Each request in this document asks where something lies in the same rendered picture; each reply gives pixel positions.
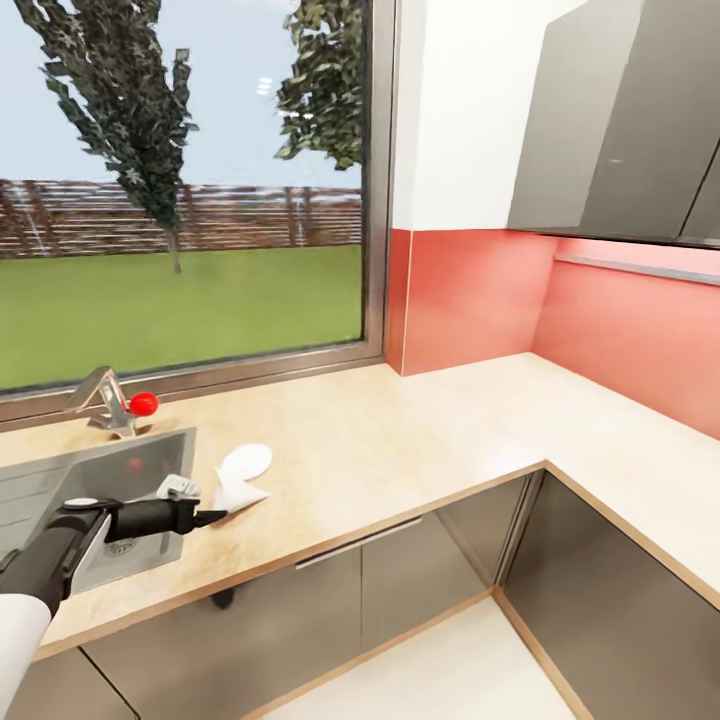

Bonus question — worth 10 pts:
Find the paper coffee filter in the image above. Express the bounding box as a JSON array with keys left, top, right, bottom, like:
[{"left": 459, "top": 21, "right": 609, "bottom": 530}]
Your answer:
[{"left": 214, "top": 469, "right": 270, "bottom": 513}]

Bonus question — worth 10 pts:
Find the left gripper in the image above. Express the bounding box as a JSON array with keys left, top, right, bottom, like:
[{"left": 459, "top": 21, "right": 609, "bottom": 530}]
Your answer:
[{"left": 137, "top": 497, "right": 230, "bottom": 537}]

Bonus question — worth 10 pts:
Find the saucer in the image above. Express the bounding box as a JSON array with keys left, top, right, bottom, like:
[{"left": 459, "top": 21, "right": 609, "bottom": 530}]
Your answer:
[{"left": 221, "top": 444, "right": 274, "bottom": 481}]

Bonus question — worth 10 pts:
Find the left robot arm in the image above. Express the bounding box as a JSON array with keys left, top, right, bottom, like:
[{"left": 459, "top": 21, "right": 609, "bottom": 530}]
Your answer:
[{"left": 0, "top": 475, "right": 230, "bottom": 720}]

